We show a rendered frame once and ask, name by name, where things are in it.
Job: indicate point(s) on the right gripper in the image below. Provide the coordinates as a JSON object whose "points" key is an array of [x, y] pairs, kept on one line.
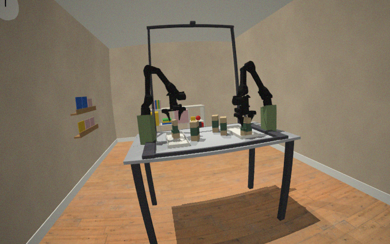
{"points": [[179, 112]]}

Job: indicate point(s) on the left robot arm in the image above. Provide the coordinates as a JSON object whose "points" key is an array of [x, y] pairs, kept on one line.
{"points": [[243, 88]]}

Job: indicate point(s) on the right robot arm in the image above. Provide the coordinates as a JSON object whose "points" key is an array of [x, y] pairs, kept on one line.
{"points": [[173, 93]]}

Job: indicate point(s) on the tan rectangular block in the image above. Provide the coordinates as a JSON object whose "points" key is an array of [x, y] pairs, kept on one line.
{"points": [[194, 130], [175, 131], [214, 123], [223, 126], [246, 128]]}

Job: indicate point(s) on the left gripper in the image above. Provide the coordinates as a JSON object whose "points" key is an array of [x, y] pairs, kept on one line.
{"points": [[245, 109]]}

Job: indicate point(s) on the white shallow tray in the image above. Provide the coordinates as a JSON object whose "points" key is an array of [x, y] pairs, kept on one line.
{"points": [[178, 142], [235, 130]]}

